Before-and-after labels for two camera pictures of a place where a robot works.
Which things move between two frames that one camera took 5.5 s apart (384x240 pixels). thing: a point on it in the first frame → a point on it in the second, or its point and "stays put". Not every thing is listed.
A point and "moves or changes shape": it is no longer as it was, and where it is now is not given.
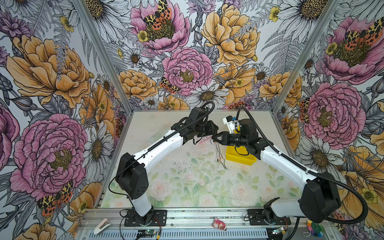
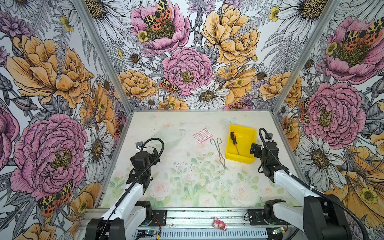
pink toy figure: (219, 224) stays put
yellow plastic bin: (240, 153) stays put
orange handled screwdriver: (216, 146) moves or changes shape
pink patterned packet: (200, 139) stays put
